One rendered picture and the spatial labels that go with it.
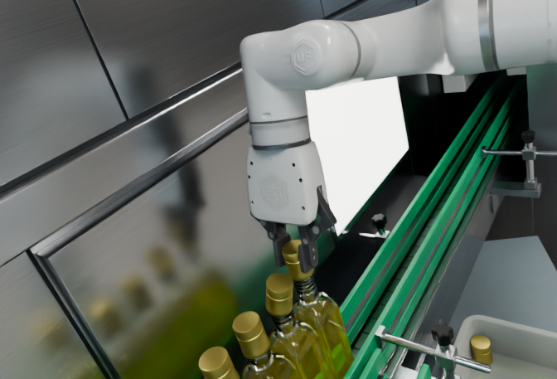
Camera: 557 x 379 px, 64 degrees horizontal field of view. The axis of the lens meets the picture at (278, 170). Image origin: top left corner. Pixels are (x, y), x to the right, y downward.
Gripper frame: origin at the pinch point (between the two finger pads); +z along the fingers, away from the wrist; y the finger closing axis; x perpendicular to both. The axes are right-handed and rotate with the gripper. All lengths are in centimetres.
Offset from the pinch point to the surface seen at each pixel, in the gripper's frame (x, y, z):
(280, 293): -6.6, 2.2, 2.3
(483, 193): 70, 7, 12
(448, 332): 11.3, 16.2, 14.1
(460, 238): 52, 6, 17
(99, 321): -22.1, -12.2, 1.3
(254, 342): -11.4, 1.2, 6.3
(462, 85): 104, -7, -12
